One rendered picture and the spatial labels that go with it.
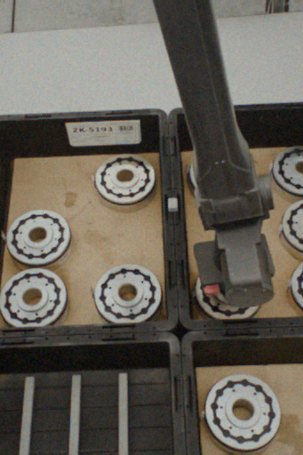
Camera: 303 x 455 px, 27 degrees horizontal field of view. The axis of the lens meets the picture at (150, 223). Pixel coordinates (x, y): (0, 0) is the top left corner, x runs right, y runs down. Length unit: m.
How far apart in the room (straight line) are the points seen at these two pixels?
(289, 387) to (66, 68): 0.88
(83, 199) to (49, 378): 0.31
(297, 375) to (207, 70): 0.53
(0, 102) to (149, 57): 0.35
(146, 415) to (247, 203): 0.36
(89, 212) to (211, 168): 0.45
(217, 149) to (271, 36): 0.93
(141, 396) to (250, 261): 0.30
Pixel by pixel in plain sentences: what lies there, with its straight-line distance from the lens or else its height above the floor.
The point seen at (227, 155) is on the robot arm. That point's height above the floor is 1.22.
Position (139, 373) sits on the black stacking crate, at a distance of 0.95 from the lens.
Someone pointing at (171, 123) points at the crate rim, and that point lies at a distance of 1.06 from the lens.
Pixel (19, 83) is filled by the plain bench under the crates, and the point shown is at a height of 0.70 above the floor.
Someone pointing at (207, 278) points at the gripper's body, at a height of 0.96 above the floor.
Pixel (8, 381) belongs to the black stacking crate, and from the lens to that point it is 0.98.
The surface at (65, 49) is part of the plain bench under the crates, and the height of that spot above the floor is 0.70.
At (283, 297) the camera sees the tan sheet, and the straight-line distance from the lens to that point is 1.01.
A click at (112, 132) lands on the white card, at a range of 1.10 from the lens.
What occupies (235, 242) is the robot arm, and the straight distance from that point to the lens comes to 0.75.
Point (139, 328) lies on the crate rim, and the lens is 0.87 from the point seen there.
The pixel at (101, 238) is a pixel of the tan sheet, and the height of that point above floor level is 0.83.
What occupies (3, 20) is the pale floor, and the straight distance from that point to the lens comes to 2.76.
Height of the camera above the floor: 1.73
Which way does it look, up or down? 58 degrees down
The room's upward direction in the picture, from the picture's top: 4 degrees counter-clockwise
